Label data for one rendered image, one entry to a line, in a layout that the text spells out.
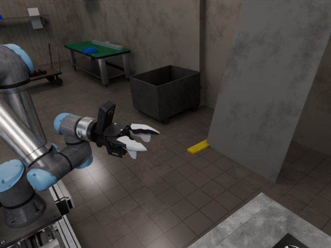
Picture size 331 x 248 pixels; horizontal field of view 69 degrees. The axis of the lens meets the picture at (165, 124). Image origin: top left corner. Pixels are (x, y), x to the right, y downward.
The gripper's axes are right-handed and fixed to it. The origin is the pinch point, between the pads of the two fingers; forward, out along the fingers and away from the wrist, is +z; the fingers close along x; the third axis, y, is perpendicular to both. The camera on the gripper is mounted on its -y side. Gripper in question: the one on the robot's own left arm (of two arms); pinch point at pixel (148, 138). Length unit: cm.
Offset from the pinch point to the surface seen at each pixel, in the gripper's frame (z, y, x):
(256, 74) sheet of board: -2, 78, -213
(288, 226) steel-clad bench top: 43, 71, -36
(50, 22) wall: -675, 97, -510
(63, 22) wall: -657, 106, -545
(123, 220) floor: -82, 153, -44
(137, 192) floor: -90, 158, -80
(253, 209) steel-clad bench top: 26, 71, -40
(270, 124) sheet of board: 21, 118, -180
